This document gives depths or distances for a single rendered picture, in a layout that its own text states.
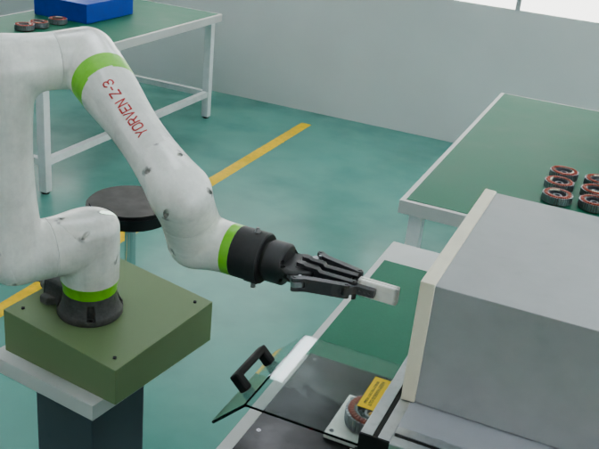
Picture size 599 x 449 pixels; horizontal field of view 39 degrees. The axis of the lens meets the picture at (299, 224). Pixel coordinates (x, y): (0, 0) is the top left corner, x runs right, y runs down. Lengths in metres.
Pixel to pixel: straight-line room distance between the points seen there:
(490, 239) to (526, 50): 4.69
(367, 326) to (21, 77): 1.08
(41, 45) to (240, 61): 5.16
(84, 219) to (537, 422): 1.04
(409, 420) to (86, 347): 0.85
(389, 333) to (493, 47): 4.09
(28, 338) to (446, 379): 1.04
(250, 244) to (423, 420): 0.42
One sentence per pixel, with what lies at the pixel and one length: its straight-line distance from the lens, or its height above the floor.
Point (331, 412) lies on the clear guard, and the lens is 1.36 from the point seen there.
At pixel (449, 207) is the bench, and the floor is 0.75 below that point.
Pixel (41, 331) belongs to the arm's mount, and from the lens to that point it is 1.96.
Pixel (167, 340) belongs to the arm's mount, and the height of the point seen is 0.83.
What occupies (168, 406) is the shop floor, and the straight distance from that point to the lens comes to 3.13.
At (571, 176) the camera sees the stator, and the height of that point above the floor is 0.78.
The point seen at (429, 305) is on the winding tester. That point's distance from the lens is 1.24.
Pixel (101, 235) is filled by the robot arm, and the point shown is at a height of 1.08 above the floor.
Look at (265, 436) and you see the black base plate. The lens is 1.78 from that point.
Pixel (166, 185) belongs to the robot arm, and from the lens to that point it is 1.39.
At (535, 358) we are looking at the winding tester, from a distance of 1.24.
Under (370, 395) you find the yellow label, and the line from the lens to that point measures 1.41.
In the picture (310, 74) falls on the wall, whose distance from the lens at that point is 6.54.
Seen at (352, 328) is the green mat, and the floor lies 0.75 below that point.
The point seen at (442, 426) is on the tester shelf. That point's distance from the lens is 1.29.
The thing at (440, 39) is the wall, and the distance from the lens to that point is 6.17.
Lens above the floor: 1.87
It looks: 24 degrees down
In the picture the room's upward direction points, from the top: 6 degrees clockwise
